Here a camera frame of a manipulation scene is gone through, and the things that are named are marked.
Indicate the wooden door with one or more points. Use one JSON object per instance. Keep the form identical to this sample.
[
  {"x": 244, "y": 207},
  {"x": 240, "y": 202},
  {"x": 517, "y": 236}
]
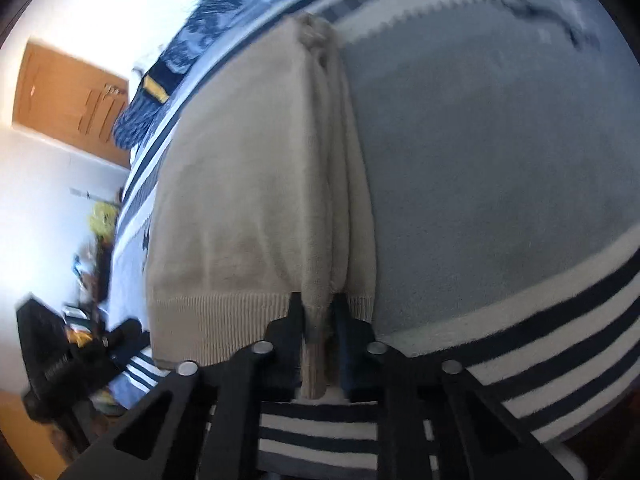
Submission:
[{"x": 60, "y": 95}]

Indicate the beige knit sweater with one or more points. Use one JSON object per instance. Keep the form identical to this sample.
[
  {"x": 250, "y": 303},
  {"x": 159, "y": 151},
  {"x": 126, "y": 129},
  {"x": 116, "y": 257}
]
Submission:
[{"x": 235, "y": 185}]

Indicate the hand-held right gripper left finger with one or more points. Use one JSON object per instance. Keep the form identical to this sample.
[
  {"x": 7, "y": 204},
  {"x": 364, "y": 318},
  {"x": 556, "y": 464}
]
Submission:
[{"x": 235, "y": 400}]

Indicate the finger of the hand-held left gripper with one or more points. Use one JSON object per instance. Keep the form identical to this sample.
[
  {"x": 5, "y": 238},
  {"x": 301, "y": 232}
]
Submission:
[{"x": 122, "y": 337}]

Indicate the yellow bag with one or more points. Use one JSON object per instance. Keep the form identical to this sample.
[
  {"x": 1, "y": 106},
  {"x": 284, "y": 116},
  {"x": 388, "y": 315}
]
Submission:
[{"x": 103, "y": 220}]

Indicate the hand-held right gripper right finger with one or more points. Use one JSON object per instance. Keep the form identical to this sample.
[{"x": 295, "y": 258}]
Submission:
[{"x": 360, "y": 360}]

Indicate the grey striped blanket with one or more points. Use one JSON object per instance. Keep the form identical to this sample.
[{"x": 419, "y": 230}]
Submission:
[{"x": 475, "y": 160}]

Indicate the dark garment with yellow stripe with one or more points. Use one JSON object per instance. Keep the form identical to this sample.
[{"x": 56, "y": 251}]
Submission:
[{"x": 156, "y": 87}]

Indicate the blue patterned cloth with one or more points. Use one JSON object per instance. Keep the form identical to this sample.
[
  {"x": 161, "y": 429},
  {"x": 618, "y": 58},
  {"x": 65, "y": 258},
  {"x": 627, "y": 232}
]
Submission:
[{"x": 200, "y": 35}]

